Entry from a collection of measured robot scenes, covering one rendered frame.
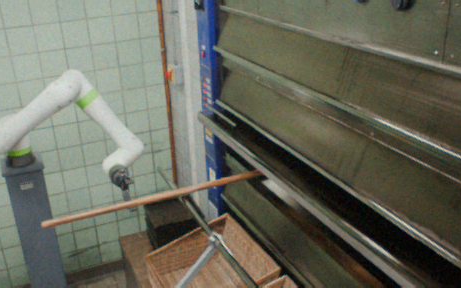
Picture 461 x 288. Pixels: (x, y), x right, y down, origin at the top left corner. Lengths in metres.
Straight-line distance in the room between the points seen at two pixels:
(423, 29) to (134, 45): 2.17
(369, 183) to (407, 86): 0.33
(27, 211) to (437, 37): 2.12
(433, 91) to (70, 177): 2.52
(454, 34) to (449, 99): 0.15
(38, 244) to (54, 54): 1.11
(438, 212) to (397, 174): 0.17
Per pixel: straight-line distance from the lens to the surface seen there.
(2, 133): 2.55
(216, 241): 1.98
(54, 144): 3.40
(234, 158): 2.62
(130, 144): 2.57
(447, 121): 1.42
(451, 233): 1.49
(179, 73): 3.07
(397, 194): 1.61
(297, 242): 2.23
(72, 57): 3.27
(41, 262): 3.02
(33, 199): 2.83
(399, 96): 1.53
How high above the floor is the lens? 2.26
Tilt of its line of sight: 25 degrees down
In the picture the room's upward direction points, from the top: 4 degrees counter-clockwise
